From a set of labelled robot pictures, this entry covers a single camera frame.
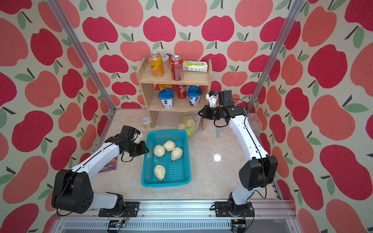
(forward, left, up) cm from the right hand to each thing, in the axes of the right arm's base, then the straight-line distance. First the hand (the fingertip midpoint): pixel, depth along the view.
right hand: (200, 115), depth 79 cm
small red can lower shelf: (+20, +13, 0) cm, 24 cm away
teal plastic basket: (-18, +19, -28) cm, 38 cm away
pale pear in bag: (+8, +12, -21) cm, 26 cm away
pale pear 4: (-25, +21, -23) cm, 40 cm away
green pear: (+3, +6, -19) cm, 20 cm away
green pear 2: (+12, +11, -18) cm, 25 cm away
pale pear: (-13, +24, -22) cm, 35 cm away
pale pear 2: (-7, +19, -23) cm, 30 cm away
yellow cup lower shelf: (+21, +24, +3) cm, 32 cm away
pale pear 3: (-14, +13, -22) cm, 29 cm away
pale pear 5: (+7, +6, -15) cm, 18 cm away
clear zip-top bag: (+8, +3, -12) cm, 14 cm away
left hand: (-16, +29, -18) cm, 38 cm away
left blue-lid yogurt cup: (+13, +22, +2) cm, 25 cm away
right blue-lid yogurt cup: (+17, +5, +3) cm, 18 cm away
